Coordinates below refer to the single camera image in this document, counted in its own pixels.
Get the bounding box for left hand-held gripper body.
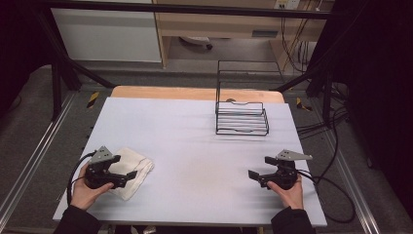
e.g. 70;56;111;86
85;145;115;190

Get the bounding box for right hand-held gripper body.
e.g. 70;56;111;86
271;149;314;191

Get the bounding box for white towel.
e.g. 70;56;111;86
108;147;156;202

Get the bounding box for black wire rack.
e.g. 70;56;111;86
214;59;271;137

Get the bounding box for person's left hand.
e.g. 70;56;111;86
69;165;115;211

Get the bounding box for person's right hand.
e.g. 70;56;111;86
266;179;305;211

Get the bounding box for white table sheet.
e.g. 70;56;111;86
53;97;328;228

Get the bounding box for black metal stand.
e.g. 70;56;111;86
274;64;337;129
32;6;117;122

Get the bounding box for white cabinet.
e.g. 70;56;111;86
51;0;163;63

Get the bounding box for black curtain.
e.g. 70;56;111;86
0;0;57;118
308;0;413;213

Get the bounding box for wooden desk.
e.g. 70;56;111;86
152;0;336;69

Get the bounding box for white chair base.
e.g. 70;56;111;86
179;35;214;51

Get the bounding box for white power strip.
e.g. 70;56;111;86
274;0;301;10

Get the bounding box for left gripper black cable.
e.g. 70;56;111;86
66;150;98;207

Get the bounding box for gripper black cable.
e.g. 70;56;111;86
295;169;357;224
66;150;98;207

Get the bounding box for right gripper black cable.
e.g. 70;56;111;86
295;169;357;224

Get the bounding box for bundle of black floor cables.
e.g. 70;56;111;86
296;105;350;139

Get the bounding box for aluminium rail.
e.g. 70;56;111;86
319;128;382;234
0;92;80;223

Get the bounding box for hanging desk cables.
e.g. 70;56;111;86
280;9;320;75

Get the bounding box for black metal frame bar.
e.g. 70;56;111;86
32;0;337;20

